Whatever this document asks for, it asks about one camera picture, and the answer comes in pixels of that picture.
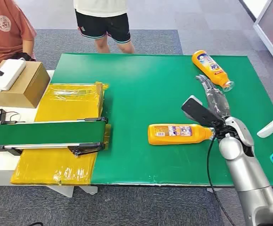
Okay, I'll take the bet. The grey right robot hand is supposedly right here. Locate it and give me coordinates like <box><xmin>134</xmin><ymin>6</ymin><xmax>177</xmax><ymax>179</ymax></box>
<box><xmin>195</xmin><ymin>74</ymin><xmax>231</xmax><ymax>119</ymax></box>

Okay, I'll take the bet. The orange bottle with barcode label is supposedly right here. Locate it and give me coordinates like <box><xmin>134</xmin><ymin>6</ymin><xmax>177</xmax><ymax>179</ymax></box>
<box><xmin>148</xmin><ymin>123</ymin><xmax>214</xmax><ymax>146</ymax></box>

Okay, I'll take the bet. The orange bottle with blue label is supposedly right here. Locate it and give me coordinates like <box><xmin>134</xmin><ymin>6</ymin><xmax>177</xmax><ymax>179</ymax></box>
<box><xmin>192</xmin><ymin>49</ymin><xmax>235</xmax><ymax>92</ymax></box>

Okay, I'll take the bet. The white spray bottle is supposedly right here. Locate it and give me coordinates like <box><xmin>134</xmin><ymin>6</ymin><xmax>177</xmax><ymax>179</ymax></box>
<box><xmin>256</xmin><ymin>109</ymin><xmax>273</xmax><ymax>139</ymax></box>

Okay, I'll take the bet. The green table mat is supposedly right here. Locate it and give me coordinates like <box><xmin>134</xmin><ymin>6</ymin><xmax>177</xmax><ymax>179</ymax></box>
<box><xmin>51</xmin><ymin>53</ymin><xmax>273</xmax><ymax>188</ymax></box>

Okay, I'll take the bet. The white red display stand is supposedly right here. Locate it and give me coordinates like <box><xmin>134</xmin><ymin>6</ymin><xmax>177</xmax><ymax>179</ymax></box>
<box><xmin>253</xmin><ymin>0</ymin><xmax>273</xmax><ymax>60</ymax></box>

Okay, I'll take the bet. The standing person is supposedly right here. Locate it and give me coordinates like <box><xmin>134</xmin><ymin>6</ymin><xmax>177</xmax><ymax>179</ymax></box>
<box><xmin>73</xmin><ymin>0</ymin><xmax>136</xmax><ymax>54</ymax></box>

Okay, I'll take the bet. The yellow wrapped cardboard box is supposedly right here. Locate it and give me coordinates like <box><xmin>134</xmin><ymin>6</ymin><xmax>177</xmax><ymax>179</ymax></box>
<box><xmin>11</xmin><ymin>81</ymin><xmax>111</xmax><ymax>186</ymax></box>

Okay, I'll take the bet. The white table foot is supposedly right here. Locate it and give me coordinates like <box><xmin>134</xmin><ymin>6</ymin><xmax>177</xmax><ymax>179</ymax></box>
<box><xmin>45</xmin><ymin>186</ymin><xmax>99</xmax><ymax>199</ymax></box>

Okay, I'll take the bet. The small green conveyor belt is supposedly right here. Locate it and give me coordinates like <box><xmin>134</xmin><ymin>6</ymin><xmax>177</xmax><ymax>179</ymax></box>
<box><xmin>0</xmin><ymin>117</ymin><xmax>109</xmax><ymax>157</ymax></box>

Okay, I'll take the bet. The brown cardboard box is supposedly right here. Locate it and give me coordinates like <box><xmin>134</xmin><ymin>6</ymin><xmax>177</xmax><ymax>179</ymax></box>
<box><xmin>0</xmin><ymin>61</ymin><xmax>51</xmax><ymax>109</ymax></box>

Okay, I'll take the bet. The white flat device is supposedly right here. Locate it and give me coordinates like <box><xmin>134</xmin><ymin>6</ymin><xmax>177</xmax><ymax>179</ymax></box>
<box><xmin>0</xmin><ymin>58</ymin><xmax>26</xmax><ymax>92</ymax></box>

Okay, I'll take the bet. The seated person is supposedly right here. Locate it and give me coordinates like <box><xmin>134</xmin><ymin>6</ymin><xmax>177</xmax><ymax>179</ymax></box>
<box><xmin>0</xmin><ymin>0</ymin><xmax>37</xmax><ymax>66</ymax></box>

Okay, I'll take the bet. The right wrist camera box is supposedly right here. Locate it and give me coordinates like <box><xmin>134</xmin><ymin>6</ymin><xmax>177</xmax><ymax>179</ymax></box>
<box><xmin>181</xmin><ymin>95</ymin><xmax>224</xmax><ymax>130</ymax></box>

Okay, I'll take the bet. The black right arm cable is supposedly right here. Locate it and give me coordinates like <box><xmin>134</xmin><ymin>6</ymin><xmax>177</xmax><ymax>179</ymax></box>
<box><xmin>206</xmin><ymin>134</ymin><xmax>237</xmax><ymax>226</ymax></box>

